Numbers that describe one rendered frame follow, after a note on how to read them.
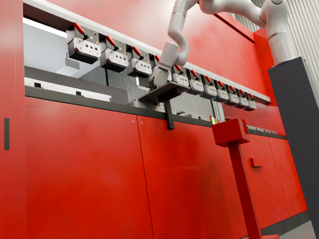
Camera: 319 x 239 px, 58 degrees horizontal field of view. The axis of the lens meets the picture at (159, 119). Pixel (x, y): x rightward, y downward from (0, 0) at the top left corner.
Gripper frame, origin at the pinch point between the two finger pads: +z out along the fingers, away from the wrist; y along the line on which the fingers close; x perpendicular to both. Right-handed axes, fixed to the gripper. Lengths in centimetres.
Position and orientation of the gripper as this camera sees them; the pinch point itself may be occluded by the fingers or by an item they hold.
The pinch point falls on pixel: (154, 93)
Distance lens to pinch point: 174.1
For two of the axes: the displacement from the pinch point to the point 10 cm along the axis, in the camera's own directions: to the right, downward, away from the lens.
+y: -6.7, -1.1, -7.3
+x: 6.5, 3.8, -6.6
